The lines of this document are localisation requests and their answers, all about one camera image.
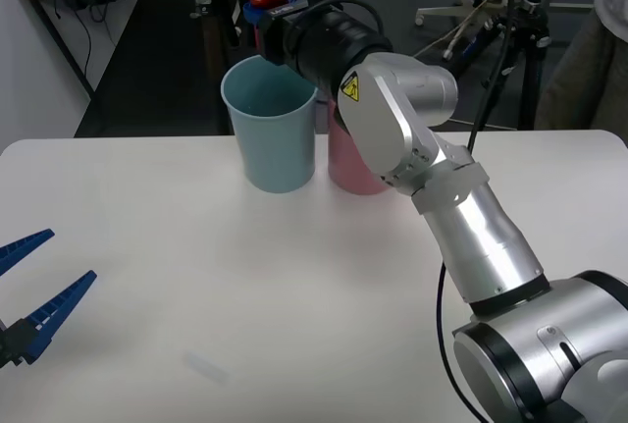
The pink plastic bin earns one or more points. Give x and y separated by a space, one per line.
346 168

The pale desk with wooden edge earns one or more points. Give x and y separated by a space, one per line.
98 50

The person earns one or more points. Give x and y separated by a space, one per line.
589 84

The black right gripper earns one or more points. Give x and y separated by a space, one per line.
276 35

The pale blue plastic bin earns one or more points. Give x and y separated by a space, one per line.
275 153

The black tripod with silver knobs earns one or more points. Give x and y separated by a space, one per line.
221 1

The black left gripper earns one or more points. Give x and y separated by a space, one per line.
9 347

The silver and black right arm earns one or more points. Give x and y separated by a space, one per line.
382 114

